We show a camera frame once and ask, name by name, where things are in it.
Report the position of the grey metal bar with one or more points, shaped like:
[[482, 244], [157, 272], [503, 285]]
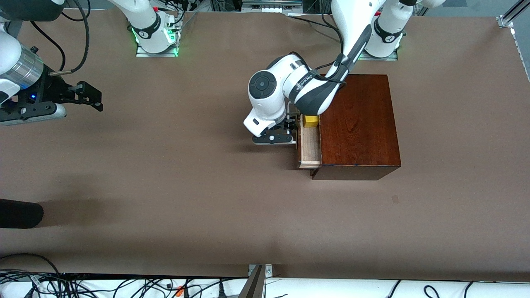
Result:
[[254, 285]]

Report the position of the metal rack frame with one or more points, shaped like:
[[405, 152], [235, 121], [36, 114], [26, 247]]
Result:
[[269, 5]]

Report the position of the wooden drawer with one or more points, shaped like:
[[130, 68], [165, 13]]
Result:
[[309, 149]]

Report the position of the aluminium bracket plate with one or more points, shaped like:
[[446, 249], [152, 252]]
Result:
[[269, 271]]

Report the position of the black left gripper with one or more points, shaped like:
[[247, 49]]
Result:
[[291, 123]]

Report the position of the black ribbed cylinder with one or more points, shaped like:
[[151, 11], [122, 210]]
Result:
[[20, 213]]

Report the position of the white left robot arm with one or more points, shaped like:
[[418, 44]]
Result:
[[265, 95]]

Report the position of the yellow block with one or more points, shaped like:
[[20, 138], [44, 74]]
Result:
[[310, 121]]

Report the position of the dark wooden drawer cabinet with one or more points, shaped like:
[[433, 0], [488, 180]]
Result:
[[360, 132]]

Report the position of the white ledge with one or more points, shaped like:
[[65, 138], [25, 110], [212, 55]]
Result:
[[331, 289]]

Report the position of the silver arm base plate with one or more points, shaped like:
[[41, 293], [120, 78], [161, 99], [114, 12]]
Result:
[[391, 58], [143, 54]]

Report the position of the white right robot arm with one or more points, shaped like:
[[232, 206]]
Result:
[[149, 25]]

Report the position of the aluminium frame profile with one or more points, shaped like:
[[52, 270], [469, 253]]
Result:
[[507, 18]]

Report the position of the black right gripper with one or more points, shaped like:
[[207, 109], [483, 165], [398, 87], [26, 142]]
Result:
[[53, 90]]

